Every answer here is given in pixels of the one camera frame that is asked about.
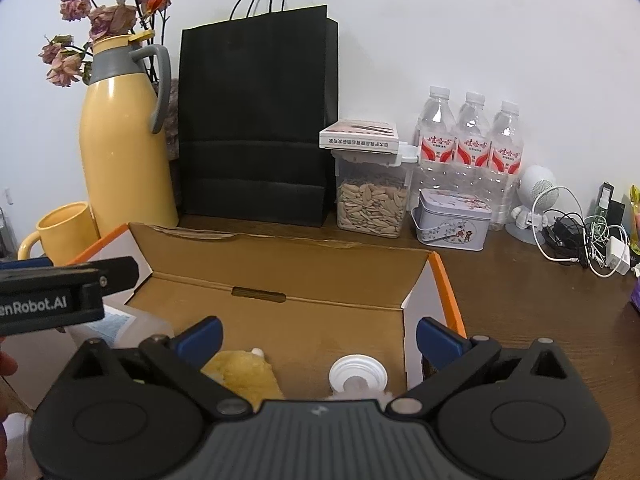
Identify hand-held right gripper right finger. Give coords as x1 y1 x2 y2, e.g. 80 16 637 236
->
389 316 581 418

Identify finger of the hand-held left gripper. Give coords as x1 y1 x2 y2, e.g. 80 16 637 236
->
75 256 141 299
0 257 54 272

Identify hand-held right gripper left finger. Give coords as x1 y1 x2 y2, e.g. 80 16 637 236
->
60 316 253 422

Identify red cardboard box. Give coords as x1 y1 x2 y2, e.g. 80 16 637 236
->
65 222 468 401

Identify yellow mug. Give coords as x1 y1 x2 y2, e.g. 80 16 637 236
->
17 201 101 267

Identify yellow plush toy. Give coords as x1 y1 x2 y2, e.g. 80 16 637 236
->
200 347 286 413

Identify white plastic bottle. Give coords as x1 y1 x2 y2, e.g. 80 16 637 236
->
67 307 176 352

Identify white round lid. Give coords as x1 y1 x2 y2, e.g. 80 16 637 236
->
328 355 389 394

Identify yellow thermos jug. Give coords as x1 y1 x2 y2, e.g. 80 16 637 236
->
80 30 180 239

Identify grey printed tin box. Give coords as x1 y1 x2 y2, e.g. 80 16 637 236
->
411 189 493 252

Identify clear container of seeds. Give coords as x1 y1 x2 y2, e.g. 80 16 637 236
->
330 145 419 239

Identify white charger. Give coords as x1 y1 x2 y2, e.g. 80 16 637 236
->
605 237 632 276

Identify black paper bag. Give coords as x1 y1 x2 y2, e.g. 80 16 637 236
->
177 0 340 228

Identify black small device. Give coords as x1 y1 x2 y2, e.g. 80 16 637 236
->
597 182 626 227

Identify colourful snack packet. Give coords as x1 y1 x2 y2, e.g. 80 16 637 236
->
627 185 640 256

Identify dried pink flowers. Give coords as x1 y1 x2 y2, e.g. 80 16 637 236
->
39 0 173 88

